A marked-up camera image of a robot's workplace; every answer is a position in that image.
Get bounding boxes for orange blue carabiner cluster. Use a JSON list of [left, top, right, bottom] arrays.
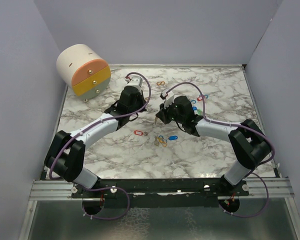
[[157, 135, 167, 147]]

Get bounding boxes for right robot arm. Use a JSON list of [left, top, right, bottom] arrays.
[[156, 93, 272, 196]]

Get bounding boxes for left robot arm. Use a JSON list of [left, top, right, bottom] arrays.
[[44, 85, 146, 198]]

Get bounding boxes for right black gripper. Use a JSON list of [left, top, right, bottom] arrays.
[[155, 99, 185, 125]]

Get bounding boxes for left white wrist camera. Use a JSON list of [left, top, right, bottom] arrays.
[[126, 76, 143, 88]]

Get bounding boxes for round three-drawer storage box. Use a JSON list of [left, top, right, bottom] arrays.
[[56, 44, 111, 102]]

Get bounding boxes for black mounting base bar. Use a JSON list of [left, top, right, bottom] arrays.
[[71, 178, 249, 209]]

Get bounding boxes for aluminium rail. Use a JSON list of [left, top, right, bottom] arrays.
[[29, 177, 295, 201]]

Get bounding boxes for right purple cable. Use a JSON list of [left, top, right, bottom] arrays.
[[162, 82, 276, 218]]

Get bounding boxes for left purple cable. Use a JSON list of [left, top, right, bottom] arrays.
[[48, 72, 152, 221]]

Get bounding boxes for orange S carabiner far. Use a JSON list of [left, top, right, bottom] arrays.
[[156, 81, 166, 86]]

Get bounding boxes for purple cable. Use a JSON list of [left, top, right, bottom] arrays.
[[162, 82, 276, 218], [48, 72, 152, 221]]

